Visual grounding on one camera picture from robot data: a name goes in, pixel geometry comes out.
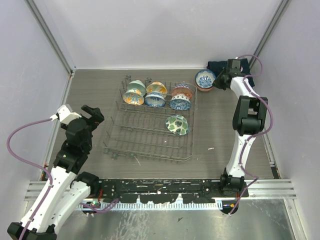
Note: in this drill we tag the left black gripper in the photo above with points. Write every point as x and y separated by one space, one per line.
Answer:
99 117

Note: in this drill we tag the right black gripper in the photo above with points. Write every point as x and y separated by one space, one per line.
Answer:
217 82

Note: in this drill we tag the blue floral bowl front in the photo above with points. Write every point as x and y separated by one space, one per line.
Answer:
205 78

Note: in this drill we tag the orange floral bowl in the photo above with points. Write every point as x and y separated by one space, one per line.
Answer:
204 89

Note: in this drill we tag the green leaf pattern bowl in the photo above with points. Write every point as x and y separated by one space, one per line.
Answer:
177 124

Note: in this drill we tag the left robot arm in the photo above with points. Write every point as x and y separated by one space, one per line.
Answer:
66 187

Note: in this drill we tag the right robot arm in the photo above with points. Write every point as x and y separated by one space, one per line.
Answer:
248 121

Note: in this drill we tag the dark blue cloth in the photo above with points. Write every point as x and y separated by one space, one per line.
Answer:
245 70

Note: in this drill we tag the yellow blue floral bowl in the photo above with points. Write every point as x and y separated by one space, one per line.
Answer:
133 97

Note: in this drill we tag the red blue zigzag bowl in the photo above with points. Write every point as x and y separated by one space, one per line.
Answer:
182 89

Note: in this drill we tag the blue white diamond bowl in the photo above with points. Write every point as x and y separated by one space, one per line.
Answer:
180 102

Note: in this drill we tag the blue floral bowl middle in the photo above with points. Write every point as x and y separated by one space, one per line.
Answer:
155 100

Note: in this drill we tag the yellow bowl with leaves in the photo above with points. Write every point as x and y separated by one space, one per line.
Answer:
157 87

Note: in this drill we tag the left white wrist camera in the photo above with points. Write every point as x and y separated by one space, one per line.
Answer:
65 114

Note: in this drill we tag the grey wire dish rack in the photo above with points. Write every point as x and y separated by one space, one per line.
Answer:
140 131

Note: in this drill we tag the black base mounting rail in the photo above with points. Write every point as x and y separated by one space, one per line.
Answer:
158 191

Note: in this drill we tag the white slotted cable duct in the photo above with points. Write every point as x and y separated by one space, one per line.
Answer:
175 206

